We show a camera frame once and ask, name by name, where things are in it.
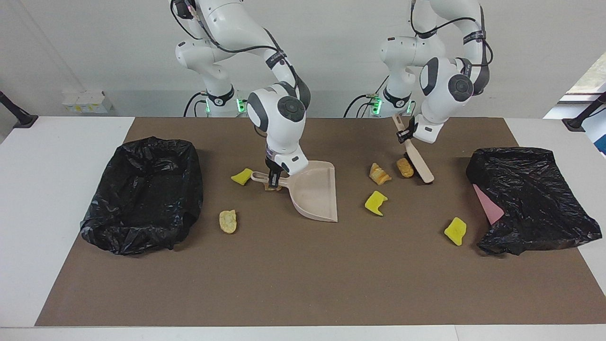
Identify small yellow sponge piece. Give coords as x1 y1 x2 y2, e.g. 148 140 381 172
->
231 168 254 186

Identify beige hand brush black bristles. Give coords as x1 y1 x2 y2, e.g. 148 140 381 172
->
391 113 435 184

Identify beige plastic dustpan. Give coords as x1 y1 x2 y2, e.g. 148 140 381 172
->
250 160 339 223

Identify striped pale bread piece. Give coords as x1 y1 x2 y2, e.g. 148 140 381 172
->
369 162 392 186

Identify pale yellow bread piece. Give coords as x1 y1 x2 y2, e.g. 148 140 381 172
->
219 209 238 234

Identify pink bin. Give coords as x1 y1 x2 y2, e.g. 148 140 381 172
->
472 184 505 225

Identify black trash bag bin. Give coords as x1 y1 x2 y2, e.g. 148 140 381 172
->
80 136 204 256

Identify black trash bag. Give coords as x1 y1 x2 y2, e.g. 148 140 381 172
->
466 147 603 256

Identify brown table mat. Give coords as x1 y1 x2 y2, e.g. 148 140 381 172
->
35 117 606 327

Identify black stand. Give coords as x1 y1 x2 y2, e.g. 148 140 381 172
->
0 90 38 129
562 92 606 132

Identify black base cable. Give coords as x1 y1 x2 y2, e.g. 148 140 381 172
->
343 93 379 118
184 91 209 118

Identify white wall box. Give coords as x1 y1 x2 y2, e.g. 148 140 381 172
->
62 91 113 114

